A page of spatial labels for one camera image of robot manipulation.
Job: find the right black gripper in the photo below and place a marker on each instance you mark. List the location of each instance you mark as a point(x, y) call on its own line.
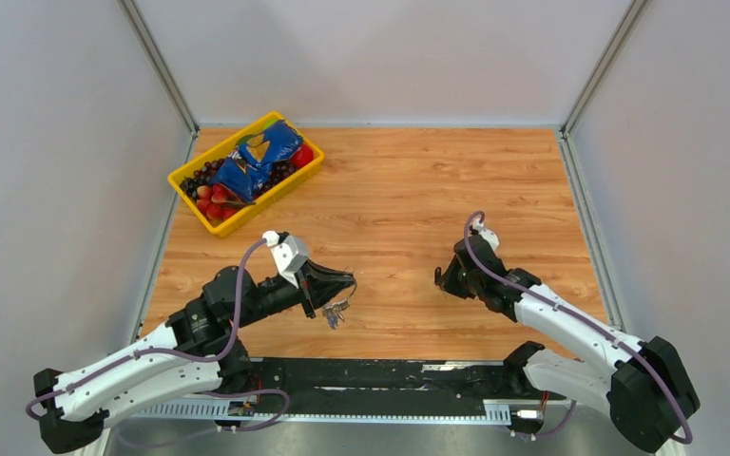
point(447, 280)

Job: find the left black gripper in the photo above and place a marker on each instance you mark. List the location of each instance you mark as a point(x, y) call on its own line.
point(320, 283)

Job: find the large metal keyring with keys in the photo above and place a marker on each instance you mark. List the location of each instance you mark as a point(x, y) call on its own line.
point(333, 311)

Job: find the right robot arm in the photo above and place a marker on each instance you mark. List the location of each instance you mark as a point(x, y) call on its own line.
point(591, 340)

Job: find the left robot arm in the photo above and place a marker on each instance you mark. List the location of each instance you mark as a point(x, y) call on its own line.
point(193, 351)

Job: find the red apple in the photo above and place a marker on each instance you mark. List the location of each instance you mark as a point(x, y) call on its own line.
point(303, 156)

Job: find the blue snack bag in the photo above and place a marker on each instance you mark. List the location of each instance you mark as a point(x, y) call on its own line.
point(249, 161)

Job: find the red strawberries cluster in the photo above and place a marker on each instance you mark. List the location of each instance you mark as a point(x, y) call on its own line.
point(216, 202)

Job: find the dark grape bunch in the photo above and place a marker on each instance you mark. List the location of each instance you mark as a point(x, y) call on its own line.
point(279, 171)

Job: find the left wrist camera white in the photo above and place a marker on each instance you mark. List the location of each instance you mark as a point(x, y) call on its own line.
point(288, 252)

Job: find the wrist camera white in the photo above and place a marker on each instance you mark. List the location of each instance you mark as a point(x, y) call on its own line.
point(288, 252)
point(478, 228)

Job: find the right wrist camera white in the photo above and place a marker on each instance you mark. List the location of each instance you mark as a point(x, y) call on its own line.
point(478, 228)

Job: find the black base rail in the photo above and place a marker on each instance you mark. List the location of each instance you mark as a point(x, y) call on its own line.
point(382, 387)

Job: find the aluminium frame rail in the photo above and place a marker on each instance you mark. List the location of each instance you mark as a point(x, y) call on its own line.
point(232, 408)

